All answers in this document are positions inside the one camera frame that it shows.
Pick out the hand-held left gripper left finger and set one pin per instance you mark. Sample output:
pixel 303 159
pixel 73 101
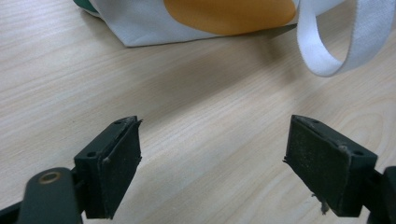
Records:
pixel 112 168

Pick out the white canvas tote bag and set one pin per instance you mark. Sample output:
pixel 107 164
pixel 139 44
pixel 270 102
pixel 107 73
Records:
pixel 199 18

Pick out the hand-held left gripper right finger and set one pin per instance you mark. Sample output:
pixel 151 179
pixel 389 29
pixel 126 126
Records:
pixel 327 168

